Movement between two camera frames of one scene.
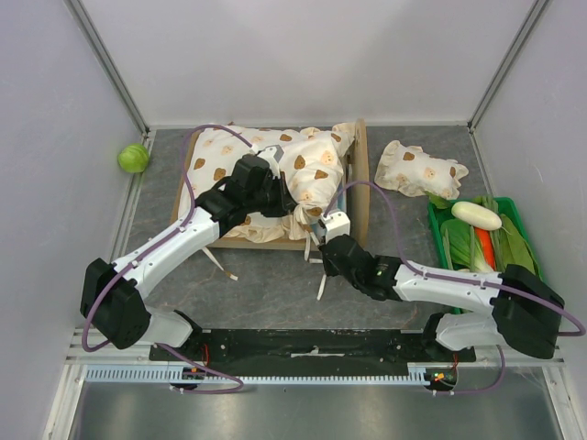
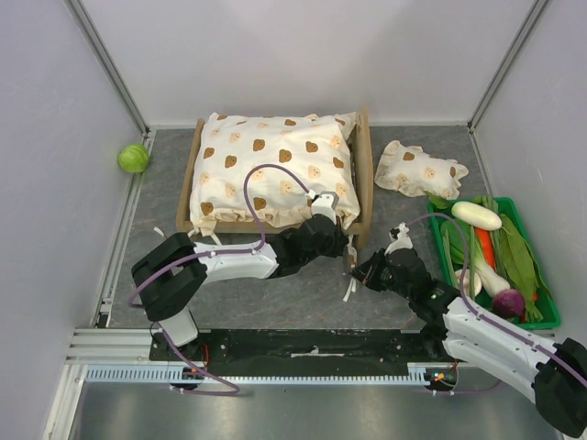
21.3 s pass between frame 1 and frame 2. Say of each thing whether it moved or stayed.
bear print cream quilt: moved
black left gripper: moved
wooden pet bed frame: moved
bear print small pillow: stayed
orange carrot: stayed
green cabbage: stayed
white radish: stayed
